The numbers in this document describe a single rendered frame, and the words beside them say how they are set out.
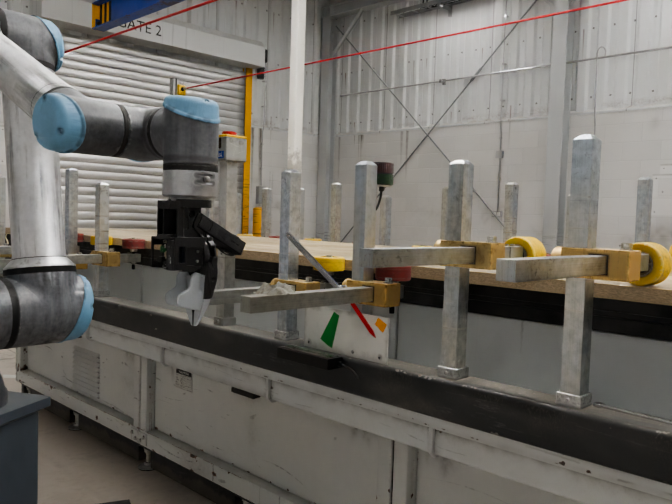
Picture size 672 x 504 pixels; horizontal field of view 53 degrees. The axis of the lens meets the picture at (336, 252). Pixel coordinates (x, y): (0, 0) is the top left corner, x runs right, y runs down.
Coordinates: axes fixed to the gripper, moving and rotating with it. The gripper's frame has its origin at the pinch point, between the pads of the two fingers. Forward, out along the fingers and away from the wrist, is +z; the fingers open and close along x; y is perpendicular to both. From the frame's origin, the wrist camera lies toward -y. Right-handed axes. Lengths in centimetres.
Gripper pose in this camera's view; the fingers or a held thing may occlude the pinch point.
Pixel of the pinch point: (198, 317)
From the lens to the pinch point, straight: 117.2
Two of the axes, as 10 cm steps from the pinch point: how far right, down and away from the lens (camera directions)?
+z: -0.3, 10.0, 0.5
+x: 7.3, 0.6, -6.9
